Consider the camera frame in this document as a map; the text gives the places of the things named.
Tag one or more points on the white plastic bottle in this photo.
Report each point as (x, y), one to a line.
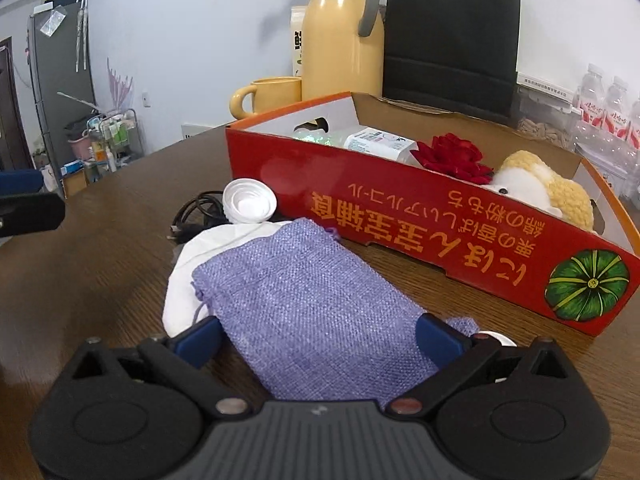
(380, 142)

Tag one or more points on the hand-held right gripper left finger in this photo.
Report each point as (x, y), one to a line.
(200, 342)

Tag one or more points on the purple dried grass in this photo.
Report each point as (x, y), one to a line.
(120, 85)

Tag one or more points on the grey refrigerator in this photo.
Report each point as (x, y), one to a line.
(60, 85)

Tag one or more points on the white round lid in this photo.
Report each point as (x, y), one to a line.
(500, 338)

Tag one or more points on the clear water bottle red label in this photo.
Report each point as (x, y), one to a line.
(634, 125)
(591, 95)
(616, 110)

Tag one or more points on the black paper bag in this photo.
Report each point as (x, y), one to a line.
(450, 35)

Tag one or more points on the white cloth bag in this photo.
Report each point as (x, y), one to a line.
(185, 280)

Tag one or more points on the pink basket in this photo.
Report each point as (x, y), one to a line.
(79, 147)

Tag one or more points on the dark wooden door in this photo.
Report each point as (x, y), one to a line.
(10, 110)

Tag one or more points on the white wall outlet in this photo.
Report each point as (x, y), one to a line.
(146, 99)

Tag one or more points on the red orange cardboard box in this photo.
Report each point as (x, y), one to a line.
(400, 220)

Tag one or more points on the white folded umbrella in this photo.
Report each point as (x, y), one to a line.
(81, 35)

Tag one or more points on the yellow thermos jug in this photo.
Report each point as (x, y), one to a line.
(340, 45)

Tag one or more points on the white milk carton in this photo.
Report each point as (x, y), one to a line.
(298, 45)

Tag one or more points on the metal storage cart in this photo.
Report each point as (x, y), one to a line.
(117, 135)

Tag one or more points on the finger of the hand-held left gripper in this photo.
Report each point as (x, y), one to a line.
(20, 181)
(30, 215)

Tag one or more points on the flat white box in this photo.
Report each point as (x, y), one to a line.
(550, 86)

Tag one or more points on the clear container of seeds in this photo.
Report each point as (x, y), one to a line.
(545, 130)

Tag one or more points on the cream and white plush toy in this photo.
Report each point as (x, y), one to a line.
(560, 195)

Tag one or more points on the red fabric rose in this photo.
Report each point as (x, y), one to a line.
(450, 157)

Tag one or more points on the yellow mug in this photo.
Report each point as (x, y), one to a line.
(275, 97)

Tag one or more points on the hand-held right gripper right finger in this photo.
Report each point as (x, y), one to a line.
(440, 342)

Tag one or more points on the purple burlap pouch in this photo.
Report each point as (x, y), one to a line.
(310, 310)

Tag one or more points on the white ribbed cap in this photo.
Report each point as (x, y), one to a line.
(250, 205)

